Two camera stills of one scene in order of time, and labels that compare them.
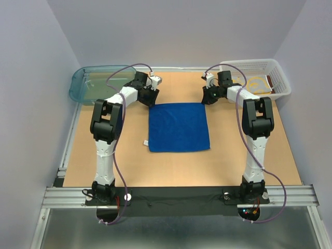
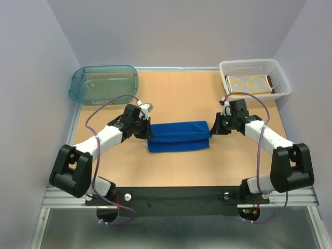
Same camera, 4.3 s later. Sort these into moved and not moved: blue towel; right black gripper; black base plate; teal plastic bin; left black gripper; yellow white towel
Moved: blue towel; left black gripper; right black gripper
Not moved: black base plate; yellow white towel; teal plastic bin
